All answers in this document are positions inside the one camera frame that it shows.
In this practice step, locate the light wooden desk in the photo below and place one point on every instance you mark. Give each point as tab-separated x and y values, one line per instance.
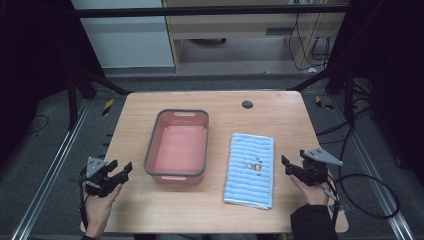
233	28

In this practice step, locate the person's right hand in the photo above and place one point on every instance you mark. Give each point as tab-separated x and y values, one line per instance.
315	195

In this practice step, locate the blue striped towel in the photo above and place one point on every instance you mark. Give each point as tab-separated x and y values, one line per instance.
250	180

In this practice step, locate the black horizontal bar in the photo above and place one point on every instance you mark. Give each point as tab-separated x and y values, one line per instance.
206	11

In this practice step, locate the person's left hand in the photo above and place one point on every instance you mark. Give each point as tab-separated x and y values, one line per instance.
97	210

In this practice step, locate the yellow black tape strip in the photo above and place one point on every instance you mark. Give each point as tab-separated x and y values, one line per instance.
107	107
321	102

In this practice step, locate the round grey table grommet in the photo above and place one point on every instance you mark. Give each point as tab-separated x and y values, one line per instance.
247	104

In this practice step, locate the aluminium floor rail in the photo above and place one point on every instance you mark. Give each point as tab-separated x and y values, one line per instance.
376	186
50	170

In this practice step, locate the black metal stand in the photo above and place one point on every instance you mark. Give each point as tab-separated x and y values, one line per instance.
348	96
71	100

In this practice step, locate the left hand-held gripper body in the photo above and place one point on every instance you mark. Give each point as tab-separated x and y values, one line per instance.
96	168

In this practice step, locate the dark curtain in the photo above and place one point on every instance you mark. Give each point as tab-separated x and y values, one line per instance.
396	83
30	66

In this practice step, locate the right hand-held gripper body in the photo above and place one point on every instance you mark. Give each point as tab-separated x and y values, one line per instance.
321	156

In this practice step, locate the pink basin with grey rim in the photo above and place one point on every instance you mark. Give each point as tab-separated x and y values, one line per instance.
178	148

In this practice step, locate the white cabinet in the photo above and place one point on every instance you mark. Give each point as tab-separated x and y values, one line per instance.
130	43

